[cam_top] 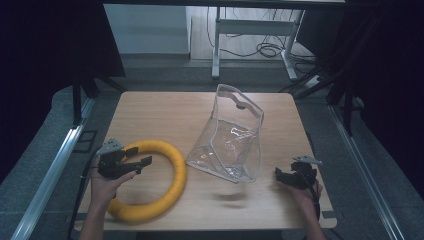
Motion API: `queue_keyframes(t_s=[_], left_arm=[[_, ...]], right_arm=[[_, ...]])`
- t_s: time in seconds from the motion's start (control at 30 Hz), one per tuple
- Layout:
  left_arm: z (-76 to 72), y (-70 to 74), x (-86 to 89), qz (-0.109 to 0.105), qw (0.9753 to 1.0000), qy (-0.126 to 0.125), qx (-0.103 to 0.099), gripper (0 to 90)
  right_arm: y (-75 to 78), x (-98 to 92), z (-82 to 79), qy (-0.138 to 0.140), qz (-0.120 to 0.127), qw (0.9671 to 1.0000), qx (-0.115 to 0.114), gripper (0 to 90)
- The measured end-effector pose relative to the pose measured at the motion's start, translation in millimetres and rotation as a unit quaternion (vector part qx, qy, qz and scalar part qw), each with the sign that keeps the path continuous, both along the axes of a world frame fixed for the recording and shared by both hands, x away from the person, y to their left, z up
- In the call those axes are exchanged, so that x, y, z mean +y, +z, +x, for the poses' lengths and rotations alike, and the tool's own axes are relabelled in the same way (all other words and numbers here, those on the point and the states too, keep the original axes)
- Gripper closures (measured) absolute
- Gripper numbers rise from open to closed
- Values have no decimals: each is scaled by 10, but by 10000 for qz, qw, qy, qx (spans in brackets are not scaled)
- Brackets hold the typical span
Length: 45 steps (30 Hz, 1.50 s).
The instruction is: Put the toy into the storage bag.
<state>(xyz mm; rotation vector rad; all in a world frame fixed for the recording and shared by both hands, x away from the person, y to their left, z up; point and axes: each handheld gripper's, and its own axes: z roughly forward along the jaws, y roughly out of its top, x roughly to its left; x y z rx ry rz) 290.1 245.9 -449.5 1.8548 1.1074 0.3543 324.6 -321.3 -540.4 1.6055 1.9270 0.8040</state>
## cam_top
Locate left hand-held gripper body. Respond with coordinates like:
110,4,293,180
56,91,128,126
96,137,130,181

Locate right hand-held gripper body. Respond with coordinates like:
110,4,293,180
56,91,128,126
289,155,324,191

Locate yellow foam ring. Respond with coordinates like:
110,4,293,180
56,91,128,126
106,139,188,224

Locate clear plastic bag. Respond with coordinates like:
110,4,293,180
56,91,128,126
185,83,265,185

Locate person's right hand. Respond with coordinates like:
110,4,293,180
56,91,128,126
289,179,324,215

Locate person's left hand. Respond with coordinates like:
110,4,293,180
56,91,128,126
89,166,138,208

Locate black metal stand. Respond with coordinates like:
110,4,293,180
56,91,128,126
71,72,128,127

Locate white power strip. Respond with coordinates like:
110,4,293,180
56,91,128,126
304,75,323,89

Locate black curtain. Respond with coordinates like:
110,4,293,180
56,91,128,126
0,0,127,185
295,0,424,198

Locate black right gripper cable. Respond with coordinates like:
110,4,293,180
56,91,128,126
295,169,322,222

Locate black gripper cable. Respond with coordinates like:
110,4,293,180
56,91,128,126
295,169,322,222
67,153,101,240

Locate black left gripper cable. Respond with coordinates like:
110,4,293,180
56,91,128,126
67,153,101,240

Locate aluminium rail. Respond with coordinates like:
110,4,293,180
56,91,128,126
10,97,97,240
327,97,407,240

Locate black cables on floor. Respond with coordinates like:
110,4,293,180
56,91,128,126
205,6,318,65

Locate white metal desk frame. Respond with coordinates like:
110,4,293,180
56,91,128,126
211,6,306,81

